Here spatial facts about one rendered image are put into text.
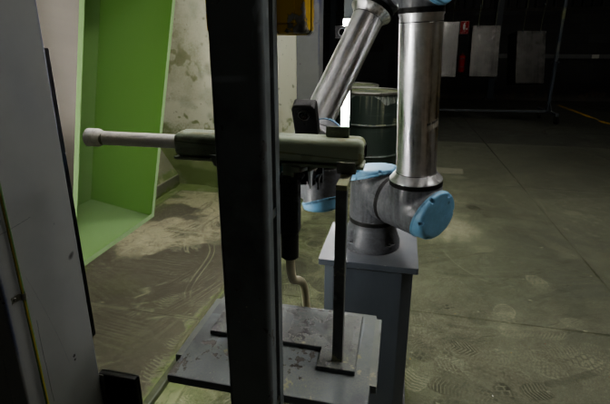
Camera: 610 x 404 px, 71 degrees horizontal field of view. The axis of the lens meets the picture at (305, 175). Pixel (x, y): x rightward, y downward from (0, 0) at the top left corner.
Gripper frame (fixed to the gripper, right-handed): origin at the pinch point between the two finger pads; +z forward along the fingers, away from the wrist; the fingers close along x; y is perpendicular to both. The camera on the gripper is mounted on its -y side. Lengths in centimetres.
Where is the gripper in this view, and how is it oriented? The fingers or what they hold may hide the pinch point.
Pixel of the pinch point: (289, 162)
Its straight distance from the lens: 70.6
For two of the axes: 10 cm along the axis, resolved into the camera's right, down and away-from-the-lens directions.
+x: -9.8, -0.7, 2.1
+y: -0.1, 9.6, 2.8
